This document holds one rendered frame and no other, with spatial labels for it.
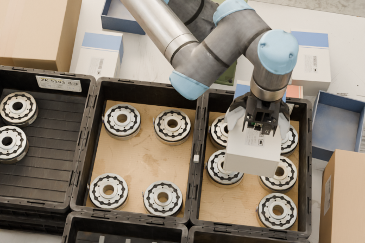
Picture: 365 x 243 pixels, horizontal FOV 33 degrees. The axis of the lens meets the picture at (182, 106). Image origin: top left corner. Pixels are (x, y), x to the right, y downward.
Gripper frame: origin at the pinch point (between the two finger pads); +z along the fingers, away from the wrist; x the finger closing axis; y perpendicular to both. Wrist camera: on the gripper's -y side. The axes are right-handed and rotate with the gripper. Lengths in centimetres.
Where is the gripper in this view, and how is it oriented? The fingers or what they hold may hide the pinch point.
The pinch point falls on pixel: (256, 124)
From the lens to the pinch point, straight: 146.4
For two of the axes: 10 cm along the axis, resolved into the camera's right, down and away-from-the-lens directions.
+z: -0.3, 5.0, 8.7
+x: 9.9, 1.6, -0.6
